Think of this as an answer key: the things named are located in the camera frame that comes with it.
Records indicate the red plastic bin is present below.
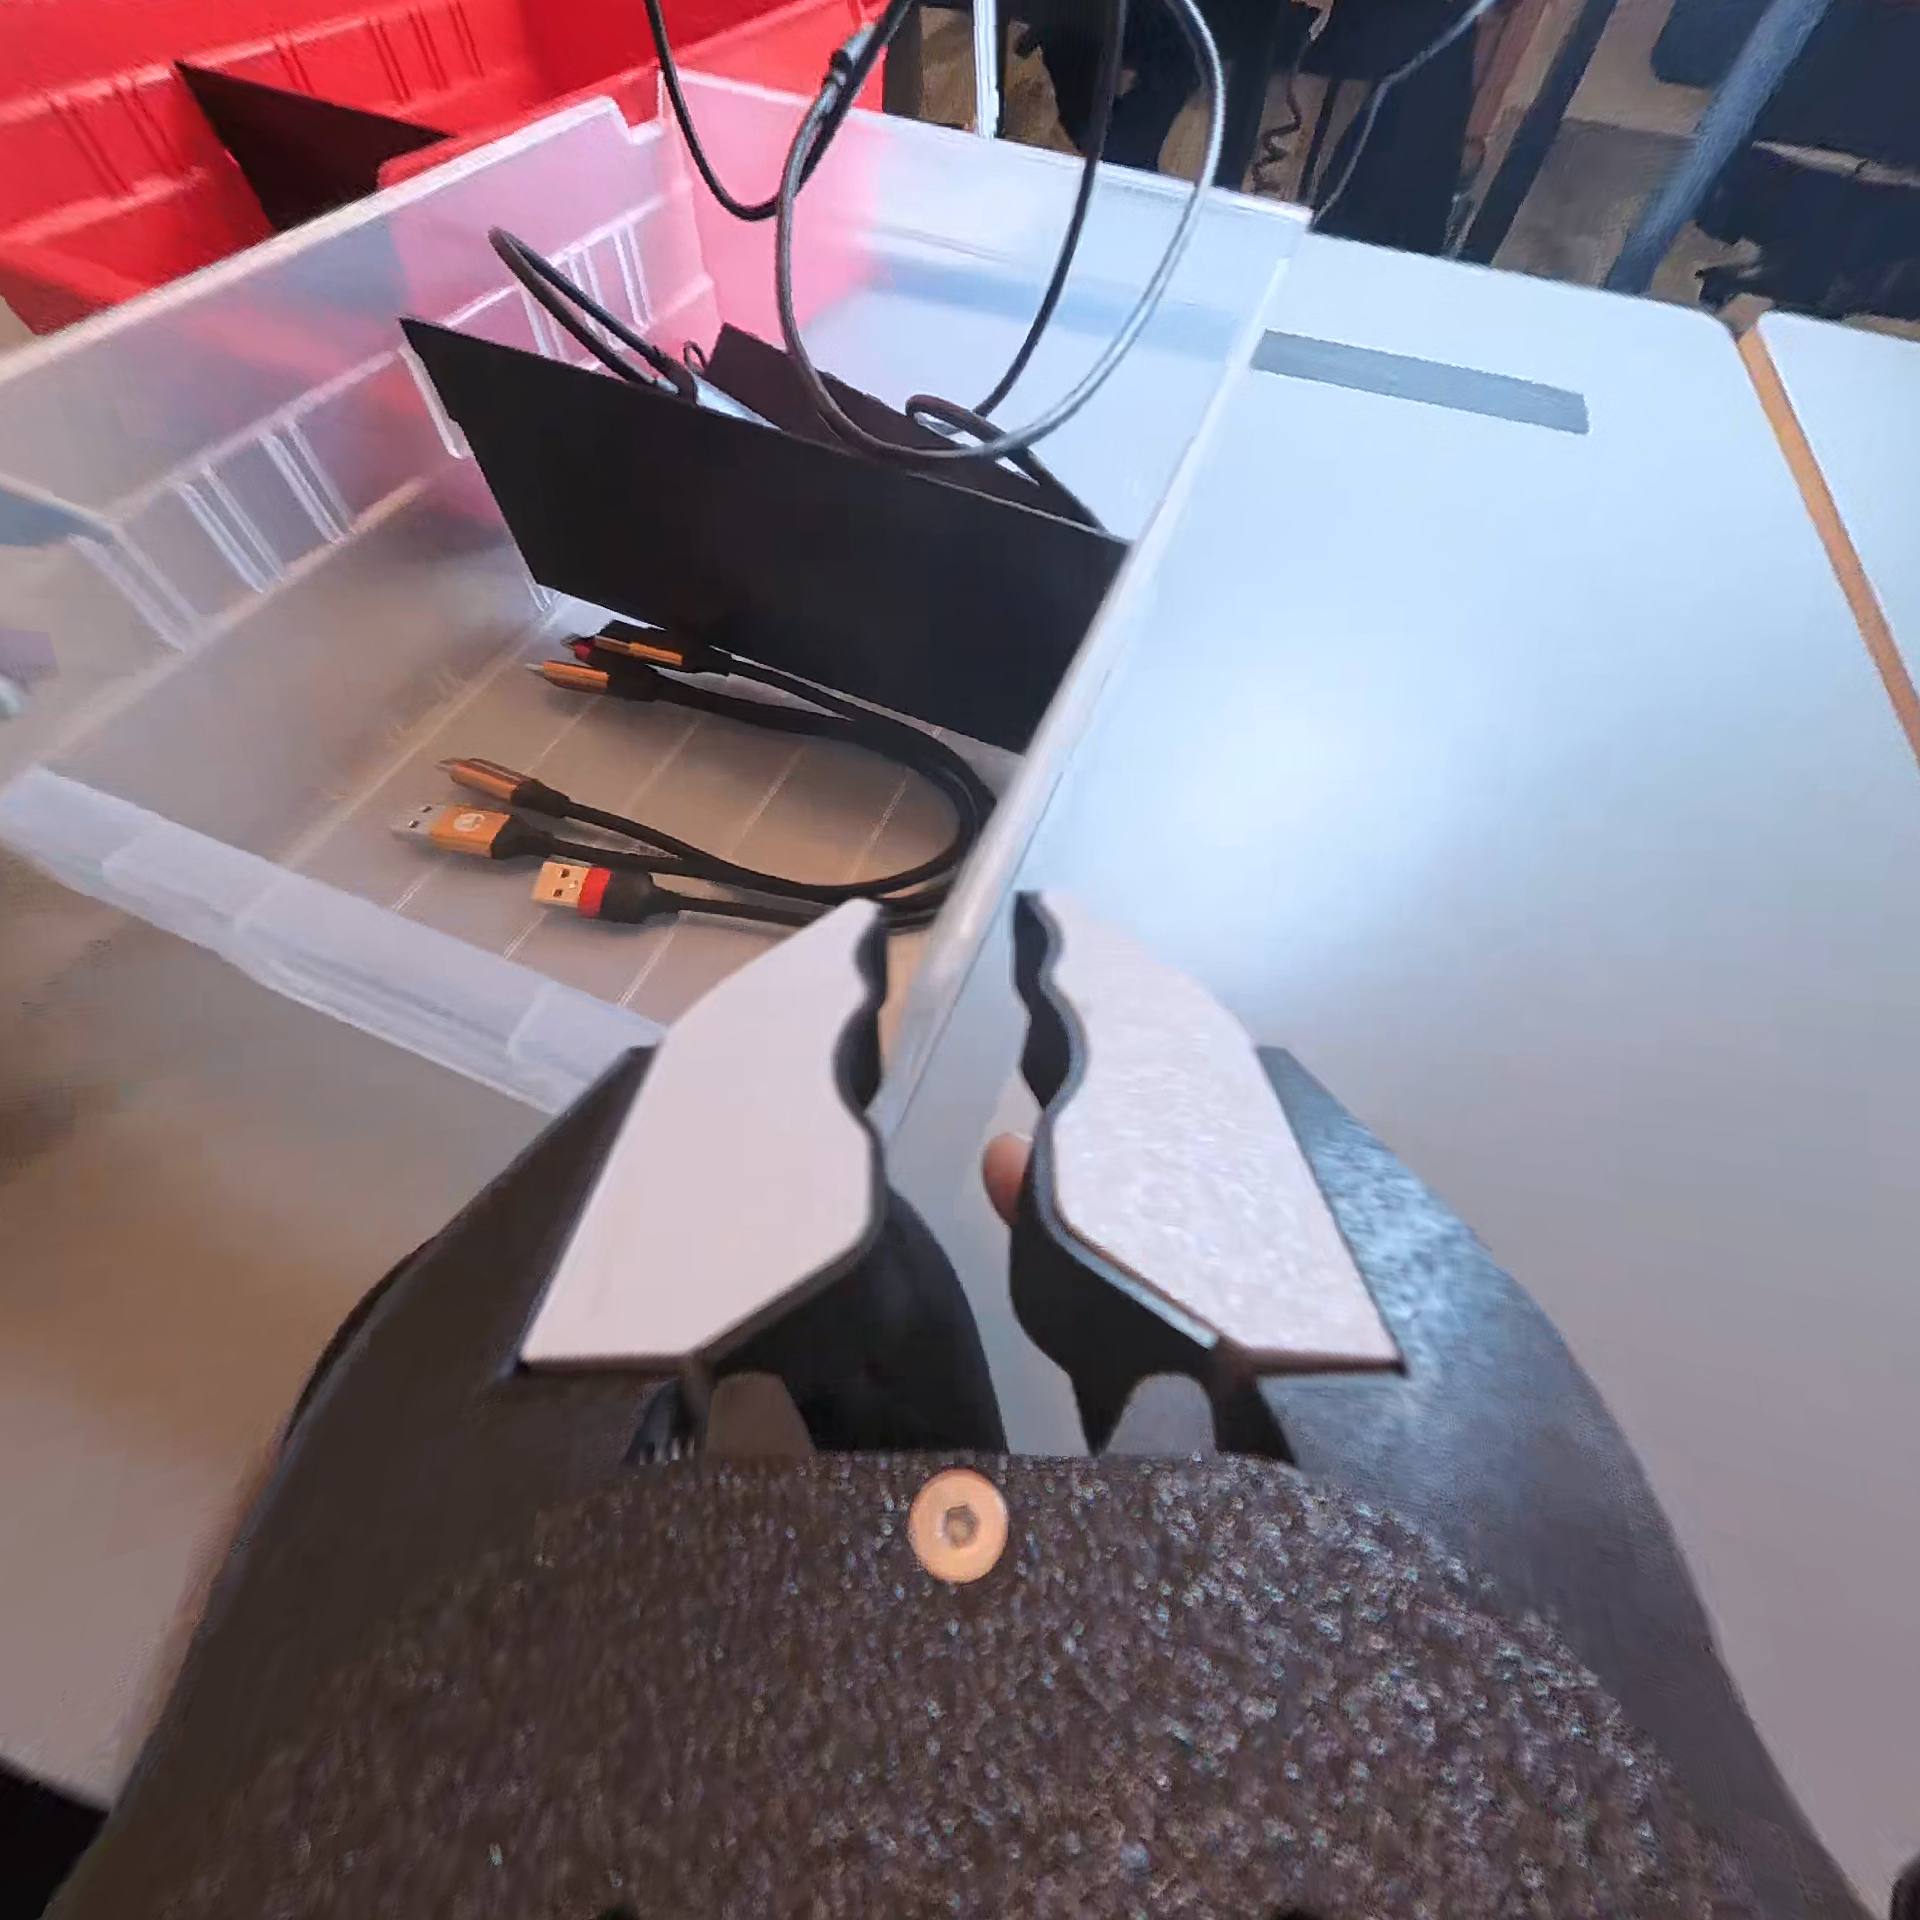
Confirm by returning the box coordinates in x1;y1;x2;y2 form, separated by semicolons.
0;0;886;336

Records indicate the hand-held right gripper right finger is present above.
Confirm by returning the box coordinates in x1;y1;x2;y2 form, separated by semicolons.
1007;892;1408;1454

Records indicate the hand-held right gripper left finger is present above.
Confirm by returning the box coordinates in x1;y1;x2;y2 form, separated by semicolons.
515;896;897;1419

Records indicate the clear plastic bin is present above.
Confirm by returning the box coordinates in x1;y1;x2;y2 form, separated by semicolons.
0;66;1313;1113

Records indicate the person's right hand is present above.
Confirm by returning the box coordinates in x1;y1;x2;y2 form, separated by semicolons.
878;1131;1039;1454

